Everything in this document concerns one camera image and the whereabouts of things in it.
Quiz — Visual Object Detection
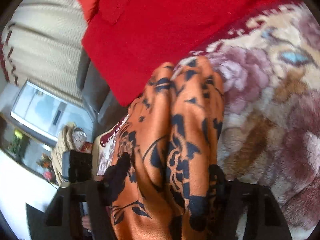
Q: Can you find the patterned cushion beside sofa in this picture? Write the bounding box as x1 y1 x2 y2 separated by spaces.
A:
72 127 93 154

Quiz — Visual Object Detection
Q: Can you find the dark leather sofa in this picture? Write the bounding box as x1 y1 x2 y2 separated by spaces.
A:
76 50 127 133

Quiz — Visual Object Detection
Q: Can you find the person's left hand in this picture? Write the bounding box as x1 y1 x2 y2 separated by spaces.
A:
81 215 92 231

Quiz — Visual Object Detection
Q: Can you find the red folded blanket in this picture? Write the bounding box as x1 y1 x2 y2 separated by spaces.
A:
77 0 279 106

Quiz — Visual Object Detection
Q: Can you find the beige dotted curtain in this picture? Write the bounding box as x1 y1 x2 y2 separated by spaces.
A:
1 0 87 106

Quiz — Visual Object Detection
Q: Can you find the white glass cabinet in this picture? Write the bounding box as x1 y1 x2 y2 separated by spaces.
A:
10 81 93 146

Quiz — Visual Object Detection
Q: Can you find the orange black floral garment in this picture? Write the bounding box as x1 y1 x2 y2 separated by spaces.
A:
111 56 224 239

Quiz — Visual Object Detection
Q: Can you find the beige quilted cloth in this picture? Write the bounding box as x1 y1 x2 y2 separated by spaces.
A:
50 123 75 186

